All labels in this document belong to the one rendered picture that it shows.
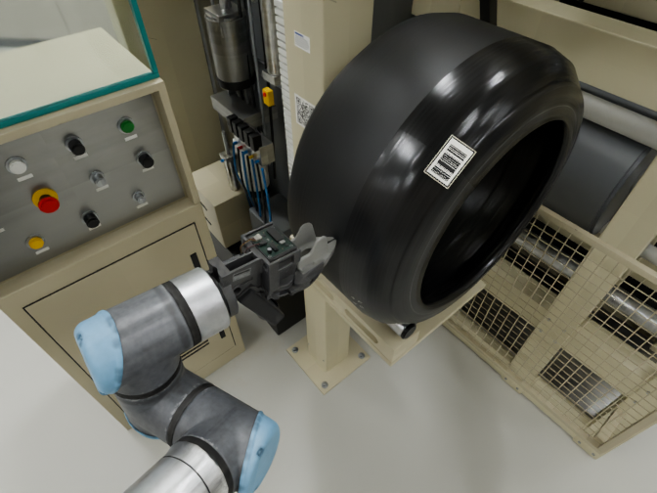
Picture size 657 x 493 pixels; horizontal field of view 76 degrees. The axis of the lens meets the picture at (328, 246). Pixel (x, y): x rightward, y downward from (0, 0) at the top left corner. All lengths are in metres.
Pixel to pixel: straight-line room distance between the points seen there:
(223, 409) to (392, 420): 1.33
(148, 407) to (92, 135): 0.70
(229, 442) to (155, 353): 0.13
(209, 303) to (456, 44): 0.51
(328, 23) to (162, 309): 0.58
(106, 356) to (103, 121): 0.70
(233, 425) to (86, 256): 0.80
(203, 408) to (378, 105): 0.47
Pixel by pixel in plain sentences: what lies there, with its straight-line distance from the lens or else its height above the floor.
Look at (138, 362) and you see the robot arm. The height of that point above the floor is 1.29.
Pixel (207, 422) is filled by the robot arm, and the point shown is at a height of 1.21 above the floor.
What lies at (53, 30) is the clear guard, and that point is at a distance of 1.03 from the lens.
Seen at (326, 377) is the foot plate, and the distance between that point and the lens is 1.89.
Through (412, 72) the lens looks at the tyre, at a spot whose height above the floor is 1.44.
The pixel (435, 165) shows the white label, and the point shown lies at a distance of 0.59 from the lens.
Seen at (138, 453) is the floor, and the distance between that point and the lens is 1.94.
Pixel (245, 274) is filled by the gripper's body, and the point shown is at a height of 1.29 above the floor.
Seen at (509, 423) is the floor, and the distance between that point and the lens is 1.97.
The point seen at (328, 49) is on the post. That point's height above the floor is 1.38.
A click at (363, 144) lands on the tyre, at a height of 1.37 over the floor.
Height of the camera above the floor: 1.73
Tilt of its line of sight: 48 degrees down
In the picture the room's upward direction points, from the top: straight up
